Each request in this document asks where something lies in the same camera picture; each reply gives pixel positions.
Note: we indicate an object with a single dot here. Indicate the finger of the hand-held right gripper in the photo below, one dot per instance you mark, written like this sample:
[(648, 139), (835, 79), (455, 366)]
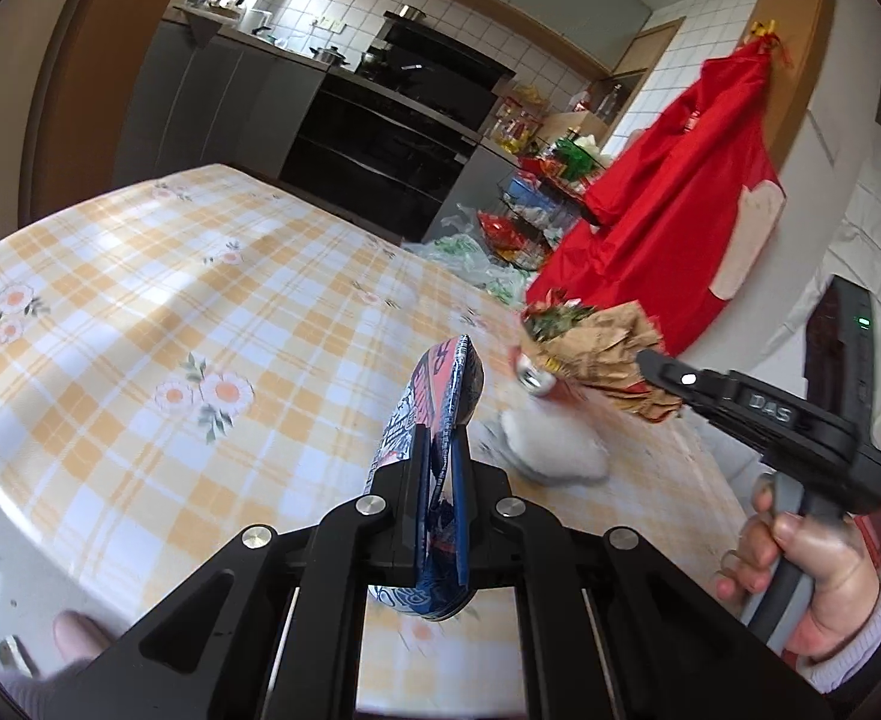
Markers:
[(673, 373)]

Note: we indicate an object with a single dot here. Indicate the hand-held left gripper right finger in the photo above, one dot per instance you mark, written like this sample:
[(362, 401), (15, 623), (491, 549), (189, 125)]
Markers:
[(485, 532)]

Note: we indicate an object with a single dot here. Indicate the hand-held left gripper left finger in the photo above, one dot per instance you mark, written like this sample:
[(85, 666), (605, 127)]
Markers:
[(392, 532)]

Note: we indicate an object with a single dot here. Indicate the brown paper wrapper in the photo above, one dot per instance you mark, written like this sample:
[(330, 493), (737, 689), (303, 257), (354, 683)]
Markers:
[(605, 360)]

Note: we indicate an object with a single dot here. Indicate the red drink can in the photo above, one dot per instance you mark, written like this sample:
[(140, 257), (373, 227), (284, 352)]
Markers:
[(534, 379)]

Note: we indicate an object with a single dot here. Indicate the blue printed snack packet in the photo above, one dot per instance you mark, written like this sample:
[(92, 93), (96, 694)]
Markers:
[(440, 390)]

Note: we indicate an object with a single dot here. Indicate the person's right hand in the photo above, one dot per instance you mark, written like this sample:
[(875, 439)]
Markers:
[(823, 562)]

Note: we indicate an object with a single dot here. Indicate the white crumpled tissue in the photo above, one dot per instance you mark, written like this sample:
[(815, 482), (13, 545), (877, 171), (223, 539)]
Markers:
[(553, 450)]

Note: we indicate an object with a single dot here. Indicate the red hanging cloth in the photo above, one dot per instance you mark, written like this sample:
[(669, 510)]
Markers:
[(658, 202)]

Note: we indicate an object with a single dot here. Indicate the red snack packets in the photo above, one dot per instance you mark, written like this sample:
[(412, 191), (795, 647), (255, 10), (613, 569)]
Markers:
[(504, 229)]

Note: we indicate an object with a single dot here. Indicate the kitchen storage rack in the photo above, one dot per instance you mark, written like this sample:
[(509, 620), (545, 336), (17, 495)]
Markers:
[(538, 195)]

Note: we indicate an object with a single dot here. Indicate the white green plastic bag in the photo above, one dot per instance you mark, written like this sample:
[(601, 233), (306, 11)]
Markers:
[(463, 255)]

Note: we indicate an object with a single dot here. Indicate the grey kitchen cabinet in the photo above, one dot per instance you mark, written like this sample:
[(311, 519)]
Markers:
[(478, 180), (223, 105)]

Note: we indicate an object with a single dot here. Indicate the yellow checkered floral tablecloth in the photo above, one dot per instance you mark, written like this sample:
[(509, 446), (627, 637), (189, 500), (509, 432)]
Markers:
[(185, 300)]

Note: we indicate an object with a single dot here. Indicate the red yellow hanging ornament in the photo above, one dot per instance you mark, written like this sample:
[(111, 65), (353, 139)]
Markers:
[(767, 34)]

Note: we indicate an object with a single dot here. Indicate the black built-in oven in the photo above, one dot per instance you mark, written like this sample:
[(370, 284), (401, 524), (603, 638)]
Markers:
[(365, 150)]

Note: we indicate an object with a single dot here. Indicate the black range hood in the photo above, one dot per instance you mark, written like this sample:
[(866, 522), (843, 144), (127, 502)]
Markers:
[(440, 60)]

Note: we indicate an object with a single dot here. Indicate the small steel pot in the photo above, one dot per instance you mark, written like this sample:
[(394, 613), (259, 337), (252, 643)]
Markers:
[(410, 13)]

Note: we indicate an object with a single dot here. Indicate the steel cooking pot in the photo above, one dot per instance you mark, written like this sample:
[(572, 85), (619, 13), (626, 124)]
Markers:
[(329, 56)]

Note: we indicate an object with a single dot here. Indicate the wall socket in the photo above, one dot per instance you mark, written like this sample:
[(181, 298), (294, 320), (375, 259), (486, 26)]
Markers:
[(332, 23)]

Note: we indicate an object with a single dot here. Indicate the wooden door frame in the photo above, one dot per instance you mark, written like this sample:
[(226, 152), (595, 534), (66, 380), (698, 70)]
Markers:
[(73, 90)]

